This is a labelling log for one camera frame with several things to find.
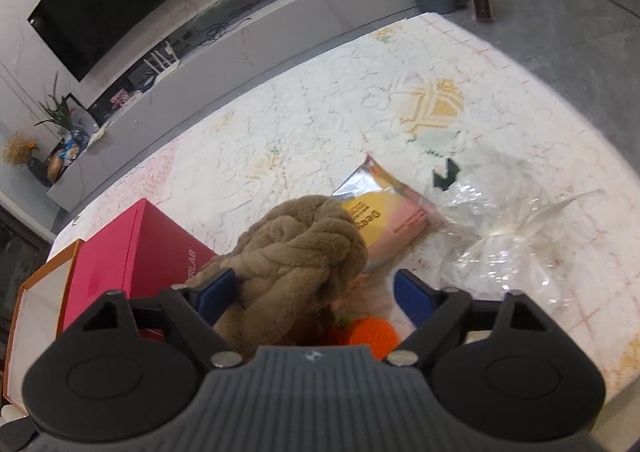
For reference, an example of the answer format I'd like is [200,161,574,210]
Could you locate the golden round ornament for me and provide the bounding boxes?
[47,152,68,180]

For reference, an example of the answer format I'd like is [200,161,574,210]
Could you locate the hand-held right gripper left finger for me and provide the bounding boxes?
[82,267,246,372]

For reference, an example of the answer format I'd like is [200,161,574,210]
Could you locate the blue snack bags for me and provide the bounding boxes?
[60,137,91,163]

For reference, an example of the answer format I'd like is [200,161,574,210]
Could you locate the dark vase dried flowers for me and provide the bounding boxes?
[4,132,51,188]

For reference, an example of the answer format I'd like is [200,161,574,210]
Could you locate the dark glass sliding door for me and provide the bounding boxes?
[0,192,56,323]

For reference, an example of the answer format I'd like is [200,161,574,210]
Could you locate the red cube storage box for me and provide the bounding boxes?
[57,198,221,333]

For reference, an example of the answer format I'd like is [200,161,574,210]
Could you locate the orange cardboard box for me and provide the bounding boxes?
[0,239,83,418]

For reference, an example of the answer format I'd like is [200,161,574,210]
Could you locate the white router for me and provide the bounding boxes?
[142,44,173,78]

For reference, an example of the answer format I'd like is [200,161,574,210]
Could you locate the brown braided plush toy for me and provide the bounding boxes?
[212,194,371,363]

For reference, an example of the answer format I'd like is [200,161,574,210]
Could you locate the yellow pink snack packet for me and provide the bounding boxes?
[331,154,447,275]

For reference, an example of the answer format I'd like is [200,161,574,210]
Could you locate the grey long television cabinet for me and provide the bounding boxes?
[47,0,421,213]

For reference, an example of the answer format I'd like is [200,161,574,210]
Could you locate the green plant glass vase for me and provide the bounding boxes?
[35,72,93,143]

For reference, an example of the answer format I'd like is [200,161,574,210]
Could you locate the clear tied plastic bag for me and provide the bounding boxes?
[425,144,608,310]

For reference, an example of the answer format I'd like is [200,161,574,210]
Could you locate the black tangled cables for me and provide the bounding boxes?
[202,14,251,40]

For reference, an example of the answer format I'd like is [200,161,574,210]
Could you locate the orange knitted toy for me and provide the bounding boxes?
[325,314,401,362]

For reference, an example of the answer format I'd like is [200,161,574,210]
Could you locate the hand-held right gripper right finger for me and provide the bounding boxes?
[386,268,547,367]

